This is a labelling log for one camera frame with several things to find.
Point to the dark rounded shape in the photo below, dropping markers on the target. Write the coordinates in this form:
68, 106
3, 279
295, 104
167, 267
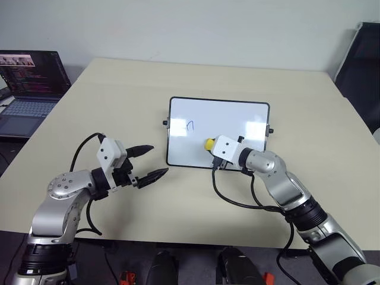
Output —
164, 268
239, 267

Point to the open dark laptop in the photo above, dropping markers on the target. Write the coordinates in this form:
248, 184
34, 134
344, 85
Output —
29, 89

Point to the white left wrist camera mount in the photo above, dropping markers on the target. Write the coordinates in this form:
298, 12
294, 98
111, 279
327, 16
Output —
108, 153

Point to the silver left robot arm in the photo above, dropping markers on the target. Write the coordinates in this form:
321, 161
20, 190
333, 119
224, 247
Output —
63, 193

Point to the black framed small whiteboard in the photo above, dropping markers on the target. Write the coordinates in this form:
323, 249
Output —
213, 118

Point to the yellow whiteboard eraser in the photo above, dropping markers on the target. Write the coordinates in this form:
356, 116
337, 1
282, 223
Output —
209, 144

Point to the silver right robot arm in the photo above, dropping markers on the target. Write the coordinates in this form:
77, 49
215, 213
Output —
285, 184

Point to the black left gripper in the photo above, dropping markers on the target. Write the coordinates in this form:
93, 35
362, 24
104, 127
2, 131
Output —
123, 175

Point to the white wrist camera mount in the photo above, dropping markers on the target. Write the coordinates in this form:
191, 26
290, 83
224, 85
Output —
225, 150
108, 153

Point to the orange red clamp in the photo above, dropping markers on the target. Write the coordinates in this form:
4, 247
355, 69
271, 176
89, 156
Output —
127, 278
268, 279

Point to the black office chair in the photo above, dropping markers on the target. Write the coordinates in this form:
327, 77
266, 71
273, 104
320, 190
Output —
360, 71

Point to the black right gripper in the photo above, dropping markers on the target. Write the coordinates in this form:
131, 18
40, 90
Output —
224, 164

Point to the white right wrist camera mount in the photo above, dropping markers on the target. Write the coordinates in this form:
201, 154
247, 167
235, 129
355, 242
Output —
225, 150

